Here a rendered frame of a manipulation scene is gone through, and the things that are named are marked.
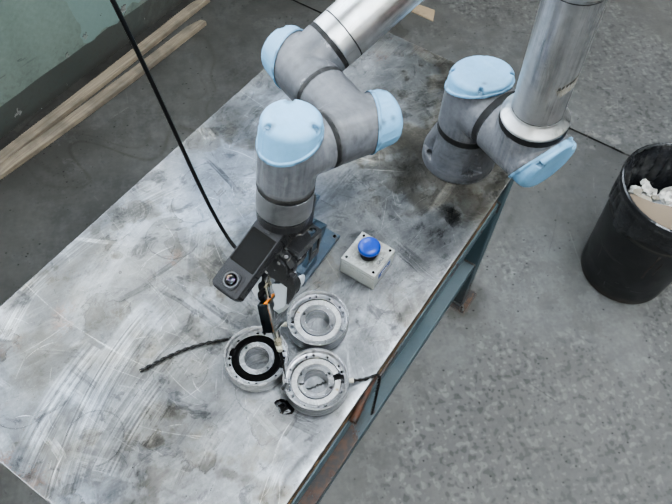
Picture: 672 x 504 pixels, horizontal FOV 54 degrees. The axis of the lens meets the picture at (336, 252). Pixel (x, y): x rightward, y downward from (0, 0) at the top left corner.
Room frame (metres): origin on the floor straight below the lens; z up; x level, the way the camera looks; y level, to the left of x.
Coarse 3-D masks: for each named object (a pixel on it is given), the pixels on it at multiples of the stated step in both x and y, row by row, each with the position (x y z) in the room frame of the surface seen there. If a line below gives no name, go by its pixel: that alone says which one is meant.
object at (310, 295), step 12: (300, 300) 0.55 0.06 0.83; (324, 300) 0.55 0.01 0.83; (336, 300) 0.55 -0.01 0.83; (288, 312) 0.52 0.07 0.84; (312, 312) 0.53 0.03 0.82; (324, 312) 0.53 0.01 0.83; (348, 312) 0.52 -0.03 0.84; (288, 324) 0.49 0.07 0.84; (348, 324) 0.50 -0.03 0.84; (300, 336) 0.48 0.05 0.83; (336, 336) 0.48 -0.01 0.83; (324, 348) 0.46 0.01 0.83
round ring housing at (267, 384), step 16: (240, 336) 0.47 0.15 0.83; (272, 336) 0.48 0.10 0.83; (224, 352) 0.44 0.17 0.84; (240, 352) 0.44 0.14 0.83; (256, 352) 0.46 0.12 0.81; (272, 352) 0.45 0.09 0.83; (288, 352) 0.44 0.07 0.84; (240, 384) 0.39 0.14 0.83; (256, 384) 0.39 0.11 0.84; (272, 384) 0.39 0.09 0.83
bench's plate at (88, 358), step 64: (384, 64) 1.19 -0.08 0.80; (448, 64) 1.21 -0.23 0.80; (256, 128) 0.97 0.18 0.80; (128, 192) 0.78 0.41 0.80; (192, 192) 0.79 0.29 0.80; (320, 192) 0.81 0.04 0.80; (384, 192) 0.82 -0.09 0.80; (448, 192) 0.83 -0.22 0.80; (64, 256) 0.62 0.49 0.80; (128, 256) 0.63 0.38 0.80; (192, 256) 0.64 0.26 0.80; (448, 256) 0.68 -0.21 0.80; (0, 320) 0.49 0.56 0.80; (64, 320) 0.50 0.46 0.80; (128, 320) 0.50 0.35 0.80; (192, 320) 0.51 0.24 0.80; (256, 320) 0.52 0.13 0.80; (320, 320) 0.53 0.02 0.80; (384, 320) 0.53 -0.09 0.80; (0, 384) 0.37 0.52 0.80; (64, 384) 0.38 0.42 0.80; (128, 384) 0.39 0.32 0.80; (192, 384) 0.40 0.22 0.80; (0, 448) 0.27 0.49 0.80; (64, 448) 0.28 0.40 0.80; (128, 448) 0.29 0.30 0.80; (192, 448) 0.29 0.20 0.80; (256, 448) 0.30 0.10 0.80; (320, 448) 0.30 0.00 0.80
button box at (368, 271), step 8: (352, 248) 0.65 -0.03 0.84; (384, 248) 0.65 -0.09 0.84; (392, 248) 0.66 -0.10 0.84; (344, 256) 0.63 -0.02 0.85; (352, 256) 0.63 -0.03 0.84; (360, 256) 0.63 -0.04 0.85; (376, 256) 0.63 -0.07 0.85; (384, 256) 0.64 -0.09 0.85; (392, 256) 0.65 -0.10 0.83; (344, 264) 0.62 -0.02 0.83; (352, 264) 0.62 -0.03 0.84; (360, 264) 0.62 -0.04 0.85; (368, 264) 0.62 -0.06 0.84; (376, 264) 0.62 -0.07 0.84; (384, 264) 0.62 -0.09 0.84; (344, 272) 0.62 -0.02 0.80; (352, 272) 0.62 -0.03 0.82; (360, 272) 0.61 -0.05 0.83; (368, 272) 0.60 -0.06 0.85; (376, 272) 0.60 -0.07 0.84; (384, 272) 0.63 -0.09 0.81; (360, 280) 0.61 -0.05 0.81; (368, 280) 0.60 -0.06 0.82; (376, 280) 0.60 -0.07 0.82
